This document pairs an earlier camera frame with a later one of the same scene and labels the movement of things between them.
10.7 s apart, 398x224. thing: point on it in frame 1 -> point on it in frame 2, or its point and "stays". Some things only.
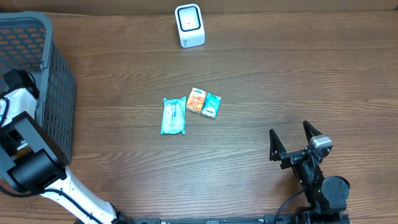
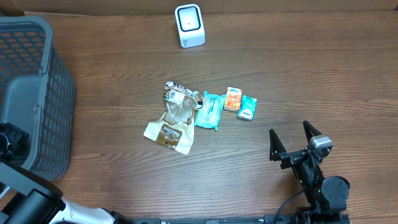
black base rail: x=265 y=219 stays
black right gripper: x=277 y=149 stays
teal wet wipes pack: x=173 y=116 -> x=208 y=114
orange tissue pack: x=196 y=100 -> x=233 y=99
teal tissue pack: x=211 y=106 -> x=247 y=107
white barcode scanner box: x=189 y=24 stays
